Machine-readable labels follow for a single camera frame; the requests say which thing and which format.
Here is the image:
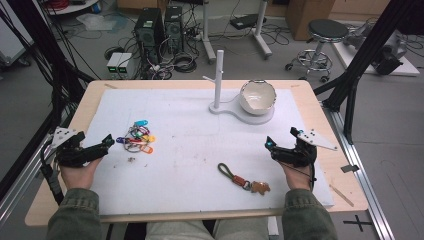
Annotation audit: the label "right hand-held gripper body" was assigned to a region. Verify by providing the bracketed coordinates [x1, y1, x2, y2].
[272, 126, 339, 168]

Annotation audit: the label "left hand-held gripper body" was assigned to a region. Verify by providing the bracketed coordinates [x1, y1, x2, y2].
[49, 126, 108, 168]

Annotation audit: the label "bunch of colourful key tags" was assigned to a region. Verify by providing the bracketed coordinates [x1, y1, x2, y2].
[115, 119, 157, 155]

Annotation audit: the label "green strap keychain brown tag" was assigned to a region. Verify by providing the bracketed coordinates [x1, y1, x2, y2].
[217, 162, 272, 196]

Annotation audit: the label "white key stand with hooks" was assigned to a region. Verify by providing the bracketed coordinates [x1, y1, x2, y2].
[202, 49, 276, 126]

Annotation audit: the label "person's left hand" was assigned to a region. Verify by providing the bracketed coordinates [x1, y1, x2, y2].
[59, 157, 103, 192]

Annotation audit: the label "person's right hand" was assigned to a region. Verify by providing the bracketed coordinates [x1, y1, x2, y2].
[279, 161, 317, 192]

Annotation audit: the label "white bowl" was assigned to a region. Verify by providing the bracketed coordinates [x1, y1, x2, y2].
[238, 78, 278, 117]

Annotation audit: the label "black tape piece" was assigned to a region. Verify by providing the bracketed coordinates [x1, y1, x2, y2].
[340, 163, 361, 174]

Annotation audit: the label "thin wooden stick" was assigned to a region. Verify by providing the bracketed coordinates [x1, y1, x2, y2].
[328, 183, 355, 208]

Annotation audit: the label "white power supply unit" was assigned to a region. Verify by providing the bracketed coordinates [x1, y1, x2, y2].
[117, 52, 135, 80]
[106, 51, 124, 80]

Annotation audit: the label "white foam mat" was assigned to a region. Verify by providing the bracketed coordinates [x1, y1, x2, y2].
[81, 87, 336, 216]

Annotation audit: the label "black tape cross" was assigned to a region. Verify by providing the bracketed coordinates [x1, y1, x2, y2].
[342, 214, 373, 233]

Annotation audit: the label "person's legs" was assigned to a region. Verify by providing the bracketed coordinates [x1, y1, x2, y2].
[144, 217, 270, 240]

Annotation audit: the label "black metal stand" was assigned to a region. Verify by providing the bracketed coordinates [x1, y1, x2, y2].
[312, 0, 424, 145]
[0, 0, 96, 201]

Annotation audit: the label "white desk leg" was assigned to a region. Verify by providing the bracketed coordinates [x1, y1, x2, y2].
[251, 0, 274, 61]
[199, 0, 217, 65]

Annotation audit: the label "black computer tower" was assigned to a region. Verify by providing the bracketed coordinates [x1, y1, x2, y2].
[163, 4, 185, 54]
[133, 7, 166, 66]

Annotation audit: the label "black round stool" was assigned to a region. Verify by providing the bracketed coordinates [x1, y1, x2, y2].
[284, 18, 350, 84]

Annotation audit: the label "clear plastic sheet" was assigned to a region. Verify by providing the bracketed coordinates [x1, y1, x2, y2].
[75, 12, 118, 32]

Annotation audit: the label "flat black device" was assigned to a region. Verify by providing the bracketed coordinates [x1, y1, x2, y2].
[229, 13, 268, 31]

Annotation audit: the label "cardboard box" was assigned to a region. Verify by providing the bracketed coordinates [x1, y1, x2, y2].
[285, 0, 336, 42]

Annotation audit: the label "white base board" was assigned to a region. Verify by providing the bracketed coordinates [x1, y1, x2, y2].
[331, 39, 421, 78]

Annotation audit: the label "round white table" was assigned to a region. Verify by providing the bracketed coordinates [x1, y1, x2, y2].
[42, 0, 102, 16]

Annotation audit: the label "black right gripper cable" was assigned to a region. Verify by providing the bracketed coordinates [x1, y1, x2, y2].
[282, 159, 318, 193]

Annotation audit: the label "aluminium rail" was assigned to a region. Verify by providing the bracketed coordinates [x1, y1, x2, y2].
[321, 101, 396, 240]
[0, 133, 61, 228]

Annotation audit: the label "coil of black cable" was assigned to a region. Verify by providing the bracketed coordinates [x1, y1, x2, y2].
[172, 52, 199, 74]

